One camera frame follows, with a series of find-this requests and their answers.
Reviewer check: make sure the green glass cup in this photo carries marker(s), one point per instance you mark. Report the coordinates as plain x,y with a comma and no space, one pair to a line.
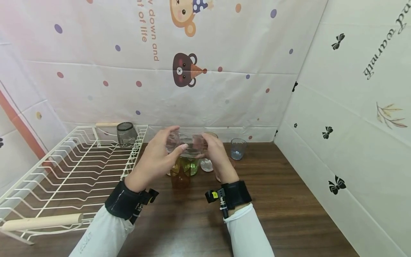
191,167

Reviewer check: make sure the blue glass cup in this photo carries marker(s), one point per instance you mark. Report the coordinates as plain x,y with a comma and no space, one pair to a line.
238,150

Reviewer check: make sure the person's left hand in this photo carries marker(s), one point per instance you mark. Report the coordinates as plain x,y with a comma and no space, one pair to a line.
152,160

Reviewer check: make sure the black wrist band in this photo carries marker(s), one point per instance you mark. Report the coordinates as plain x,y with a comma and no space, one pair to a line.
123,201
236,194

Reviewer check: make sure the small clear glass cup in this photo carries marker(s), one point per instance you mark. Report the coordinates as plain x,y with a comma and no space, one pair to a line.
206,165

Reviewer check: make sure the grey glass cup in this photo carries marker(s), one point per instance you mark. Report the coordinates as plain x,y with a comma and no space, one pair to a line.
126,135

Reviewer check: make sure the person's right hand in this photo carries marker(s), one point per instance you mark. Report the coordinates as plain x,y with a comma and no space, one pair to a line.
221,160

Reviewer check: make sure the person's left thumb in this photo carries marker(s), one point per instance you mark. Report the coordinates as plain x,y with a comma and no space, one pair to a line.
178,149

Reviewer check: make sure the person's left index finger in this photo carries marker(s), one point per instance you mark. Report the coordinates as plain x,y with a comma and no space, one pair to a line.
167,131

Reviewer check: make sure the person's right fingers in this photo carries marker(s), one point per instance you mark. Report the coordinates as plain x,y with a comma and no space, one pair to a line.
210,144

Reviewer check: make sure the person's left forearm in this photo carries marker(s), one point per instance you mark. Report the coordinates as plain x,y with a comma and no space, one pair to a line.
102,235

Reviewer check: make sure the amber glass cup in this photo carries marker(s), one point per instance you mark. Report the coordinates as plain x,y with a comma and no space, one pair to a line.
179,176

